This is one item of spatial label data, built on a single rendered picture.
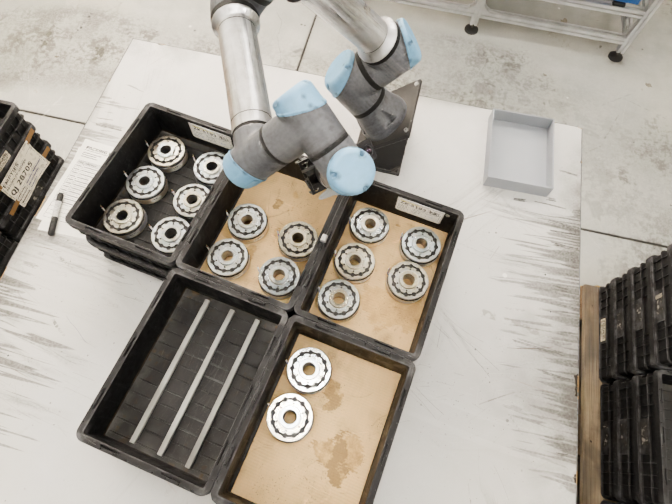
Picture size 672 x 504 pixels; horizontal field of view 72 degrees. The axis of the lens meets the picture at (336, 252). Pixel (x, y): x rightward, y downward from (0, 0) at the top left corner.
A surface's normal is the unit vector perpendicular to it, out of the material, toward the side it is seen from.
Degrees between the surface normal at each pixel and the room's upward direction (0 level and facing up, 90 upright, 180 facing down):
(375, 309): 0
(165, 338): 0
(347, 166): 37
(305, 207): 0
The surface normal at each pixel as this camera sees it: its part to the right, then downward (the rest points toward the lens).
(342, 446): 0.04, -0.40
